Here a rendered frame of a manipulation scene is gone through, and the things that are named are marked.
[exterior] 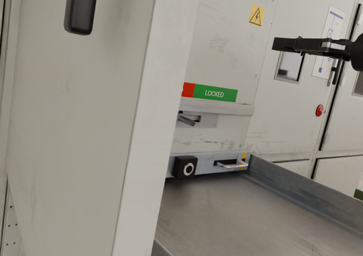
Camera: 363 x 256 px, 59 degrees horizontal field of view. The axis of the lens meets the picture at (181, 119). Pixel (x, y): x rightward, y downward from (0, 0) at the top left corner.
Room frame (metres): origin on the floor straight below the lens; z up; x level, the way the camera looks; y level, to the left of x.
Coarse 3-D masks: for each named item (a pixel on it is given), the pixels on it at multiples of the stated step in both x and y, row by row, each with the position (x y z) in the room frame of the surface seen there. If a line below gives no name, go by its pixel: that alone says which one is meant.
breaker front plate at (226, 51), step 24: (216, 0) 0.80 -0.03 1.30; (240, 0) 0.85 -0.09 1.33; (264, 0) 0.91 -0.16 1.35; (216, 24) 0.81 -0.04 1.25; (240, 24) 0.86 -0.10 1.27; (264, 24) 0.93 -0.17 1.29; (192, 48) 0.77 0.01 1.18; (216, 48) 0.82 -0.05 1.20; (240, 48) 0.88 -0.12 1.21; (264, 48) 0.94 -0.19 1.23; (192, 72) 0.78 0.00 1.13; (216, 72) 0.83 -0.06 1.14; (240, 72) 0.89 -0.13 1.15; (240, 96) 0.91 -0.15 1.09; (216, 120) 0.85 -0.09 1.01; (240, 120) 0.92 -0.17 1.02; (192, 144) 0.81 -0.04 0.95; (216, 144) 0.87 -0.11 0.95; (240, 144) 0.93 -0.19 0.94
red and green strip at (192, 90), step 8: (184, 88) 0.77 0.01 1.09; (192, 88) 0.78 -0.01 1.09; (200, 88) 0.80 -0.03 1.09; (208, 88) 0.82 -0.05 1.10; (216, 88) 0.84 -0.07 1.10; (224, 88) 0.86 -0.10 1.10; (184, 96) 0.77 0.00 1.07; (192, 96) 0.79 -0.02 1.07; (200, 96) 0.81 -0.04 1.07; (208, 96) 0.82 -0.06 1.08; (216, 96) 0.84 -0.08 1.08; (224, 96) 0.86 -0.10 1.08; (232, 96) 0.88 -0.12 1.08
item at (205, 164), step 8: (192, 152) 0.81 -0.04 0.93; (200, 152) 0.83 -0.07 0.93; (208, 152) 0.84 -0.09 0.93; (216, 152) 0.86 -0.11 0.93; (224, 152) 0.88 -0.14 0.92; (232, 152) 0.90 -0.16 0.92; (248, 152) 0.95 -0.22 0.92; (200, 160) 0.82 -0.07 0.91; (208, 160) 0.84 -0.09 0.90; (216, 160) 0.86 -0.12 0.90; (224, 160) 0.88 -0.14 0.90; (232, 160) 0.91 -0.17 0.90; (248, 160) 0.95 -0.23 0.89; (168, 168) 0.75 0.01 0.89; (200, 168) 0.82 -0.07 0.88; (208, 168) 0.84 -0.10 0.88; (216, 168) 0.86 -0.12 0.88; (224, 168) 0.89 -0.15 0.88; (168, 176) 0.75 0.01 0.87
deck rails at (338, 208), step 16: (256, 160) 0.94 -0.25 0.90; (256, 176) 0.93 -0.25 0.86; (272, 176) 0.89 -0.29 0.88; (288, 176) 0.86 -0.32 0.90; (304, 176) 0.83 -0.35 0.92; (288, 192) 0.85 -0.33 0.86; (304, 192) 0.82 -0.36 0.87; (320, 192) 0.78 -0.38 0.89; (336, 192) 0.76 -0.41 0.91; (304, 208) 0.77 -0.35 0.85; (320, 208) 0.78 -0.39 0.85; (336, 208) 0.75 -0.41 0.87; (352, 208) 0.72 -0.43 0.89; (336, 224) 0.71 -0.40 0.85; (352, 224) 0.72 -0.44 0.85
